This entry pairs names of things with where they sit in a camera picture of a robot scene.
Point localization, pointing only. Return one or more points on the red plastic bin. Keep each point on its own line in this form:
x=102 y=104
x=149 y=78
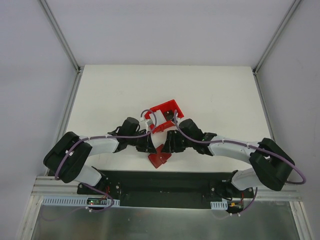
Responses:
x=166 y=106

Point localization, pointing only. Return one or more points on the right aluminium frame post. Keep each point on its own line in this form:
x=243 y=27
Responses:
x=277 y=34

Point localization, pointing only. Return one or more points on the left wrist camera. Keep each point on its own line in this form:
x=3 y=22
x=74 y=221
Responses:
x=147 y=123

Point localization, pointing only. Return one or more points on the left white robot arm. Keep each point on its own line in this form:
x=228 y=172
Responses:
x=67 y=159

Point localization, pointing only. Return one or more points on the white card stack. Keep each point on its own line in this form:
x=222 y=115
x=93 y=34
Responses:
x=157 y=118

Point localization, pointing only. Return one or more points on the left white cable duct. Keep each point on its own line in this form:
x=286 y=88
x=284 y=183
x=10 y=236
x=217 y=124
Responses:
x=71 y=201

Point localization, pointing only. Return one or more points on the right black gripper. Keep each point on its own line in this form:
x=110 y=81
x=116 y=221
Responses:
x=172 y=143

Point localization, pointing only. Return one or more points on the aluminium frame post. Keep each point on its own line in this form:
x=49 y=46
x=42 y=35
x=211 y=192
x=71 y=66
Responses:
x=59 y=34
x=277 y=34

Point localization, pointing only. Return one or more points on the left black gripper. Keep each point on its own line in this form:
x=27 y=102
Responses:
x=147 y=144

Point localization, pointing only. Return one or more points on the red leather card holder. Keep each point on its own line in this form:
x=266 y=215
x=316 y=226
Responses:
x=159 y=158

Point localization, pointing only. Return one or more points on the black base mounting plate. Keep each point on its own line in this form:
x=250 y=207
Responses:
x=180 y=190

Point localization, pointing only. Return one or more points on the white cable duct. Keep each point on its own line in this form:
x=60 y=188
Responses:
x=71 y=201
x=219 y=205

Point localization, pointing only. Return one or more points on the right white cable duct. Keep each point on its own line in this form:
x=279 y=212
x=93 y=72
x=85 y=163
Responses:
x=219 y=205

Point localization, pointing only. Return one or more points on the left aluminium frame post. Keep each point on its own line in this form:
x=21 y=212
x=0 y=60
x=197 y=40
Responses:
x=59 y=34

